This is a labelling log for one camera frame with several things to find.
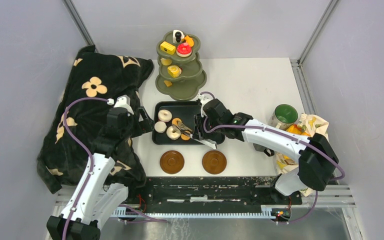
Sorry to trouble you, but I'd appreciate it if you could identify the green three-tier serving stand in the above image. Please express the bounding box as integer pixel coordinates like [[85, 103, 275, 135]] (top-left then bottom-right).
[[155, 30, 207, 101]]

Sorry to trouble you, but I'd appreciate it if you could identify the white glazed donut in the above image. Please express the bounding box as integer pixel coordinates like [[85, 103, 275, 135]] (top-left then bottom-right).
[[166, 125, 182, 141], [157, 109, 173, 123]]

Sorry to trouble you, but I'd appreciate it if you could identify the orange fish-shaped pastry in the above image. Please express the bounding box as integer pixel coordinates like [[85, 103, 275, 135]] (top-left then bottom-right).
[[183, 35, 195, 48]]

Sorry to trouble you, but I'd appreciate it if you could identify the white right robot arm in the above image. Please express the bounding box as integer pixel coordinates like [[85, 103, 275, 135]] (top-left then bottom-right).
[[192, 92, 345, 204]]

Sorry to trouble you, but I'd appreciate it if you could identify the brown wooden coaster left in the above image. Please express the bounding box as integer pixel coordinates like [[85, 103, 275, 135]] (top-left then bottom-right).
[[159, 150, 185, 175]]

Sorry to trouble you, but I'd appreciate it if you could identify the patterned white yellow cloth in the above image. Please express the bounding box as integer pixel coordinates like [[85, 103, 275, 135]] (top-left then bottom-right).
[[274, 113, 331, 196]]

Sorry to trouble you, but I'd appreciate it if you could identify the round tan biscuit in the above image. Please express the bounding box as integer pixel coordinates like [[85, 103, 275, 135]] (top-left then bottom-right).
[[180, 133, 191, 141], [171, 118, 182, 125]]

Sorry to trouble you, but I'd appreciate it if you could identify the grey mug white inside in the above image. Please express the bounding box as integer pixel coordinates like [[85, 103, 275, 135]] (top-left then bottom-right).
[[253, 143, 275, 157]]

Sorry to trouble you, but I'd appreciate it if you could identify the white cake block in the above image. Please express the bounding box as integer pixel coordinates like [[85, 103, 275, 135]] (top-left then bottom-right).
[[172, 29, 185, 44]]

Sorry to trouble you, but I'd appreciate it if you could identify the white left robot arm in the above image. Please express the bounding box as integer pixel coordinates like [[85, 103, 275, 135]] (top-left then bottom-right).
[[46, 95, 153, 240]]

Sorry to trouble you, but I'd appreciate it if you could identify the yellow layered cake slice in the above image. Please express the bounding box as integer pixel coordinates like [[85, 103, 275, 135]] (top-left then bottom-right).
[[159, 41, 177, 55]]

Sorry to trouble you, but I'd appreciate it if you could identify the red glazed donut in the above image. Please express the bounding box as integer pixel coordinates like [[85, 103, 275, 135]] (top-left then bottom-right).
[[176, 42, 192, 58]]

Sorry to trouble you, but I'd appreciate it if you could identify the yellow cream cupcake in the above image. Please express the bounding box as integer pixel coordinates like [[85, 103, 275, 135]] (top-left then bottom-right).
[[160, 57, 173, 66]]

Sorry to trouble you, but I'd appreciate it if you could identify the yellow swirl roll cake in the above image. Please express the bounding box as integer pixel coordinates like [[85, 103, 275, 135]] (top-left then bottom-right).
[[167, 65, 183, 78]]

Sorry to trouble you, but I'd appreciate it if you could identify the brown wooden coaster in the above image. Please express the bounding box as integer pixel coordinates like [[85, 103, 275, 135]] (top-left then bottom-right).
[[202, 150, 227, 175], [159, 150, 185, 175]]

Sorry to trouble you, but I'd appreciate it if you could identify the round tan biscuit upper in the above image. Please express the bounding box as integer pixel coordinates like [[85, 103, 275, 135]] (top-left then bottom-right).
[[171, 118, 182, 125]]

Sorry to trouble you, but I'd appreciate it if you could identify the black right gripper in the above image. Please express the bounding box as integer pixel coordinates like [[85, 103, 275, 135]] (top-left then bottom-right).
[[192, 112, 223, 141]]

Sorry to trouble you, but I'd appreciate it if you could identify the black rectangular tray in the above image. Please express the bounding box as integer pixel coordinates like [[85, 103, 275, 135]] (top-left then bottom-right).
[[152, 100, 202, 145]]

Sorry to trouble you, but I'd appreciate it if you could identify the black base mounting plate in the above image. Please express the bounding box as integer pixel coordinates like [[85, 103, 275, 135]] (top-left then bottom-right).
[[125, 176, 303, 206]]

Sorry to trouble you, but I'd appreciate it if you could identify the brown wooden coaster right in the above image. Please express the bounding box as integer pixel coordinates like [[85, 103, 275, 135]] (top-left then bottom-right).
[[202, 150, 227, 175]]

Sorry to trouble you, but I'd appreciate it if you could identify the round tan biscuit lower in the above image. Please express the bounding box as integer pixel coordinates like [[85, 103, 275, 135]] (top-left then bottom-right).
[[180, 133, 191, 141]]

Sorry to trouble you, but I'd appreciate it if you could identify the white round cake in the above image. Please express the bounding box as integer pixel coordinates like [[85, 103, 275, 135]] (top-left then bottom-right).
[[154, 121, 167, 134]]

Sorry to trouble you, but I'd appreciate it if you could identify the black floral plush blanket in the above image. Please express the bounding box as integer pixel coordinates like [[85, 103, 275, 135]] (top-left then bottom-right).
[[37, 45, 154, 194]]

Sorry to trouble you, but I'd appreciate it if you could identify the steel tongs white handle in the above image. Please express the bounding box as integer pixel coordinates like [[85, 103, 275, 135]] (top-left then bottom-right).
[[176, 122, 217, 150]]

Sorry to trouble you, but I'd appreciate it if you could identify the rectangular tan cracker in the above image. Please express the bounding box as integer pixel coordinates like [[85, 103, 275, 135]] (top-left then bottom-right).
[[163, 80, 173, 88]]

